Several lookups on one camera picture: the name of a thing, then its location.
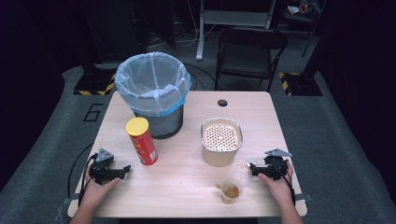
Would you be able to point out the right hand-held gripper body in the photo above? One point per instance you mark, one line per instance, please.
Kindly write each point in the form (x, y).
(275, 168)

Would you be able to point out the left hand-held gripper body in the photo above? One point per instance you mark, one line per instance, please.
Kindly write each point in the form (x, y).
(101, 171)

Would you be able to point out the red chip can yellow lid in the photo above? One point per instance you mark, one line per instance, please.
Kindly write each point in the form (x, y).
(144, 146)

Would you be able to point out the clear plastic cup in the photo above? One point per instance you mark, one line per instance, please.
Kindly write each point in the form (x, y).
(230, 193)

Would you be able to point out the beige round bucket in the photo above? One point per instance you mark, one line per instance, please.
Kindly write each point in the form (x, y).
(218, 157)

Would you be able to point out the perforated metal strainer insert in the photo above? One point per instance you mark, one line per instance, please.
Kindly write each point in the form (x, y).
(221, 137)

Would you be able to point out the black mesh trash bin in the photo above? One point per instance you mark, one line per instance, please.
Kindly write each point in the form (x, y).
(166, 124)

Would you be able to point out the translucent blue trash bag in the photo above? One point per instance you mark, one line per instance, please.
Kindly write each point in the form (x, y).
(152, 84)

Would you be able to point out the person's right hand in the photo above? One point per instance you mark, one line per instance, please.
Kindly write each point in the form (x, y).
(280, 189)

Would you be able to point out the person's left hand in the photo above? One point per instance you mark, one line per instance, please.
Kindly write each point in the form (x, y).
(93, 193)

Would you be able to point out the grey tape strip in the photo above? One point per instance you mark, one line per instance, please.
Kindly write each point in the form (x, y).
(303, 197)

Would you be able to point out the black folding chair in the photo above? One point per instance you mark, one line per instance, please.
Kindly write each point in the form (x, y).
(249, 56)

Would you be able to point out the dark cabinet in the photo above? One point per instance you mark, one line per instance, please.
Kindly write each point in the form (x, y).
(115, 28)

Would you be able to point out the dark side table with clutter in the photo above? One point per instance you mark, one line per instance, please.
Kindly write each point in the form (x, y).
(303, 11)

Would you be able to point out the black yellow striped base plate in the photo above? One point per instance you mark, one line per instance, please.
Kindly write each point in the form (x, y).
(93, 84)
(300, 85)

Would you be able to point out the white metal desk frame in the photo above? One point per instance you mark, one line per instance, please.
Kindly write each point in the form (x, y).
(233, 17)

